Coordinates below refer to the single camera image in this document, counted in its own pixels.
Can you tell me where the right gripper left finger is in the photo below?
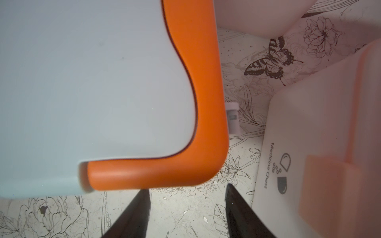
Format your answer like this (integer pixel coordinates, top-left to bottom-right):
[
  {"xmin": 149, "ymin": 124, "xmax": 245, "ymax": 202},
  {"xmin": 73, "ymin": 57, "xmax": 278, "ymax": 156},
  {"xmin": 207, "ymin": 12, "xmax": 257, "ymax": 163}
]
[{"xmin": 102, "ymin": 189, "xmax": 151, "ymax": 238}]

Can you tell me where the blue orange first aid box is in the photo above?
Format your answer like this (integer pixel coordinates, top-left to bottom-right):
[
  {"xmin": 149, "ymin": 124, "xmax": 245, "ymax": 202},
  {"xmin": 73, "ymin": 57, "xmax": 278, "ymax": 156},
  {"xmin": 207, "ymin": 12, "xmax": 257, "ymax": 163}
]
[{"xmin": 1, "ymin": 1, "xmax": 229, "ymax": 198}]

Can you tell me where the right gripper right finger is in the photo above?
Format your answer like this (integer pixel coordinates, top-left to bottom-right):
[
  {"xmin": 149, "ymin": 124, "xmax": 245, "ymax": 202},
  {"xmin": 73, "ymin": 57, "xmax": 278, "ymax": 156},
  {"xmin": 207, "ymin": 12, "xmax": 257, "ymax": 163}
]
[{"xmin": 225, "ymin": 183, "xmax": 274, "ymax": 238}]

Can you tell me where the beige pink first aid box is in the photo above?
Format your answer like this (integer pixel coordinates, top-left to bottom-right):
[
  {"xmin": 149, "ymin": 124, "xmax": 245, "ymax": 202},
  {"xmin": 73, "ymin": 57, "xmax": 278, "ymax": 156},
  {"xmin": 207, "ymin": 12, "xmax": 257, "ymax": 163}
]
[{"xmin": 214, "ymin": 0, "xmax": 316, "ymax": 38}]

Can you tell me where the white pink medicine chest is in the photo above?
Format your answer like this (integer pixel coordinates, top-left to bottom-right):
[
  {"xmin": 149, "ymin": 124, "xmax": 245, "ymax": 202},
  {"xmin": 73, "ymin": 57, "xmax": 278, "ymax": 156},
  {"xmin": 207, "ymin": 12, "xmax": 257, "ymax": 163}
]
[{"xmin": 252, "ymin": 40, "xmax": 381, "ymax": 238}]

